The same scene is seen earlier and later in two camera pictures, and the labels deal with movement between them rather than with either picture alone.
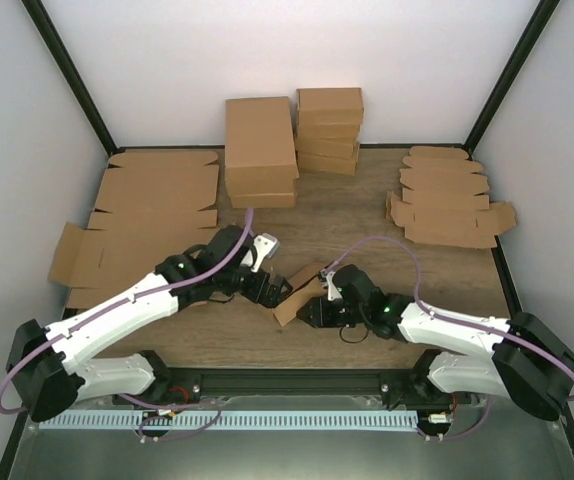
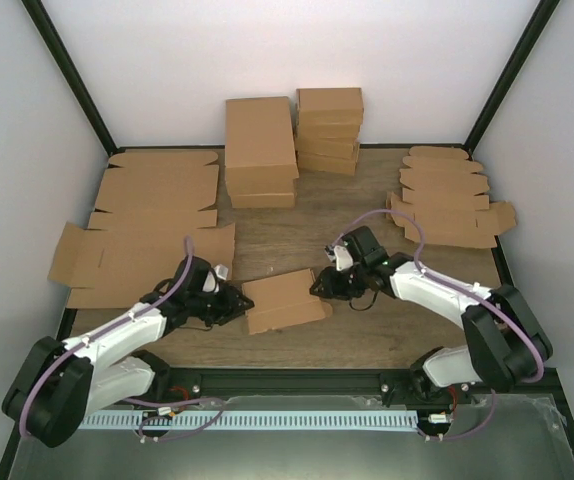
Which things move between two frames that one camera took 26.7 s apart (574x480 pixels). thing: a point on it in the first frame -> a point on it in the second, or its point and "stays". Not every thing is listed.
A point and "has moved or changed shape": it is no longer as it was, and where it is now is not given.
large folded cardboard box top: x=260 y=146 stays
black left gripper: x=256 y=294 -> x=231 y=308
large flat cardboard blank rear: x=158 y=192 stays
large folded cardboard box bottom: x=264 y=200 stays
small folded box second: x=328 y=130 stays
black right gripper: x=321 y=316 -> x=330 y=288
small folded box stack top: x=319 y=106 stays
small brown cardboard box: x=306 y=285 has moved or changed shape
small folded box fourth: x=334 y=152 stays
